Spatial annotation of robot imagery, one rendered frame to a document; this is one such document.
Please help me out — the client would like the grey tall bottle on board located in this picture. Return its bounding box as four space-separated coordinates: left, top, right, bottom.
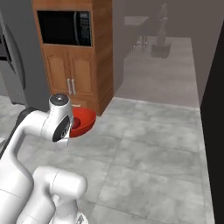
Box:
150 3 172 59

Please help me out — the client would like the red tomato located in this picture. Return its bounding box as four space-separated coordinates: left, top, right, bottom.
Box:
72 117 83 130

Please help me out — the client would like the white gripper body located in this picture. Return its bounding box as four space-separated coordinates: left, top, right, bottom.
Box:
66 115 73 149

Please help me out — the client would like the black microwave oven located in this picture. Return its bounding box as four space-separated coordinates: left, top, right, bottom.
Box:
37 10 93 48

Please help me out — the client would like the grey wire stand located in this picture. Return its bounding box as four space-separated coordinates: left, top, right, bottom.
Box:
132 34 149 51

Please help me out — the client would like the brown wooden tall cupboard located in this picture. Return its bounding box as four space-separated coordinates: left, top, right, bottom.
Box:
31 0 115 116

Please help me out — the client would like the silver cupboard door handle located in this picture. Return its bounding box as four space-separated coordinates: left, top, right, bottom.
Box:
66 78 72 95
71 78 77 96

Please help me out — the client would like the grey fridge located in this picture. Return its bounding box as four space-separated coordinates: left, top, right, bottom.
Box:
0 0 51 112

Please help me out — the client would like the red bowl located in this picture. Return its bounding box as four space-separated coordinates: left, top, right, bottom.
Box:
69 106 97 138

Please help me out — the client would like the black side panel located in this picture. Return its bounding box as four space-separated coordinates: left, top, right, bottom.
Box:
199 19 224 224

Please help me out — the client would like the brown wooden cupboard door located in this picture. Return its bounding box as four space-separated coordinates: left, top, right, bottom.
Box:
43 50 71 96
68 52 96 98

